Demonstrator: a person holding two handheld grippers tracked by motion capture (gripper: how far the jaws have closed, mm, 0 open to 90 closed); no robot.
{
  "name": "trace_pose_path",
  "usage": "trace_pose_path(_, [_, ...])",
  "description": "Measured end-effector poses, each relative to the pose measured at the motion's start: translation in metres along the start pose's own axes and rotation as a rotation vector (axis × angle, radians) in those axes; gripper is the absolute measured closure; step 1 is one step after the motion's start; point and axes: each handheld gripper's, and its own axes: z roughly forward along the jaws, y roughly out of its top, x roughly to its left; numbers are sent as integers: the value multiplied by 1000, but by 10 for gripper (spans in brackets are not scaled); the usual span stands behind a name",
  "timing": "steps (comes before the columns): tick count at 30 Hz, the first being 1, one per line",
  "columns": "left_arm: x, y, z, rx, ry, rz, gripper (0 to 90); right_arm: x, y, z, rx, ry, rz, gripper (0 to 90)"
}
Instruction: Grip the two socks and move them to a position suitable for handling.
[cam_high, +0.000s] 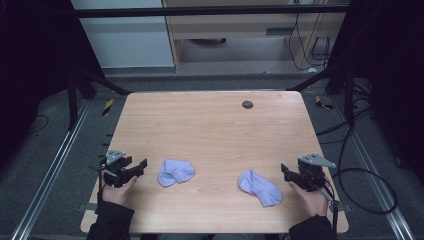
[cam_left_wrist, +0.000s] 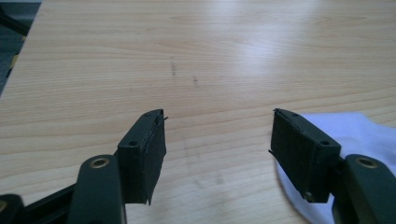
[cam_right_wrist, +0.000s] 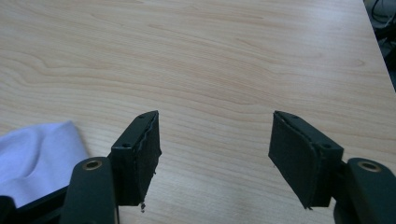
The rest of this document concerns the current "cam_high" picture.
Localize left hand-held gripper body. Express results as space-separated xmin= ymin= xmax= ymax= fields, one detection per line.
xmin=99 ymin=148 xmax=138 ymax=189

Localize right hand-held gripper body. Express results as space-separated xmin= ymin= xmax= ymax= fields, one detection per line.
xmin=295 ymin=152 xmax=337 ymax=193

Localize light purple sock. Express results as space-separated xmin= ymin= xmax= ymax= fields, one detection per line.
xmin=237 ymin=169 xmax=284 ymax=209
xmin=157 ymin=158 xmax=196 ymax=189

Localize person's left hand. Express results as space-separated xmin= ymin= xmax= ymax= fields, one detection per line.
xmin=101 ymin=175 xmax=139 ymax=207

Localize person's right hand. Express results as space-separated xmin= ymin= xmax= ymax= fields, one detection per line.
xmin=288 ymin=180 xmax=330 ymax=219

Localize grey tape strip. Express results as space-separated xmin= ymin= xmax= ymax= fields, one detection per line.
xmin=329 ymin=203 xmax=353 ymax=214
xmin=76 ymin=202 xmax=100 ymax=213

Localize yellow black hazard tape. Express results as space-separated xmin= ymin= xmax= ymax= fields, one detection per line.
xmin=101 ymin=98 xmax=115 ymax=117
xmin=314 ymin=95 xmax=335 ymax=111

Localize white cabinet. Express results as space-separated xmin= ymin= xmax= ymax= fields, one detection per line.
xmin=70 ymin=0 xmax=176 ymax=70

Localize light wooden desk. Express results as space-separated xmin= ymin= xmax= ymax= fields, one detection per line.
xmin=161 ymin=0 xmax=352 ymax=74

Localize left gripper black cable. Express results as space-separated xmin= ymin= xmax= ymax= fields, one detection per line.
xmin=89 ymin=156 xmax=108 ymax=203

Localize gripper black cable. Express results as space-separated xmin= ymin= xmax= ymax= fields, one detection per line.
xmin=89 ymin=156 xmax=108 ymax=203
xmin=319 ymin=179 xmax=342 ymax=236

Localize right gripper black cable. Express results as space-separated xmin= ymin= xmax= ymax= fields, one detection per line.
xmin=319 ymin=179 xmax=342 ymax=236

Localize looped black floor cable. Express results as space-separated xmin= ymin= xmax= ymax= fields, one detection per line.
xmin=315 ymin=124 xmax=399 ymax=216

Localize metal floor rail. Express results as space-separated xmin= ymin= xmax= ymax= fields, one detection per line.
xmin=331 ymin=94 xmax=416 ymax=240
xmin=10 ymin=98 xmax=93 ymax=240

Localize black frame stand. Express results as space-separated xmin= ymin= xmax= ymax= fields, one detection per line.
xmin=287 ymin=61 xmax=357 ymax=128
xmin=65 ymin=63 xmax=132 ymax=132

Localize thin black floor cable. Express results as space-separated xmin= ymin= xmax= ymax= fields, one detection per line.
xmin=23 ymin=113 xmax=51 ymax=136

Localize hanging black cables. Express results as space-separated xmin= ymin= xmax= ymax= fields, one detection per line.
xmin=287 ymin=12 xmax=332 ymax=72

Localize black horizontal frame bar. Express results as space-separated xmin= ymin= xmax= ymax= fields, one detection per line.
xmin=72 ymin=4 xmax=352 ymax=19

